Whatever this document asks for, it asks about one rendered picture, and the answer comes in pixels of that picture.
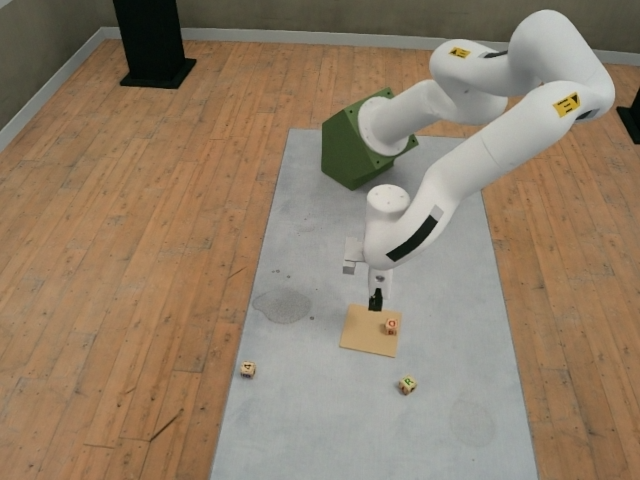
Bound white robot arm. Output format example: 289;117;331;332
343;10;615;275

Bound tan square mat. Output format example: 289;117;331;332
339;303;402;358

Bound wooden letter block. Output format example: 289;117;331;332
384;319;398;336

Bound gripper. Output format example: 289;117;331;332
368;266;393;312

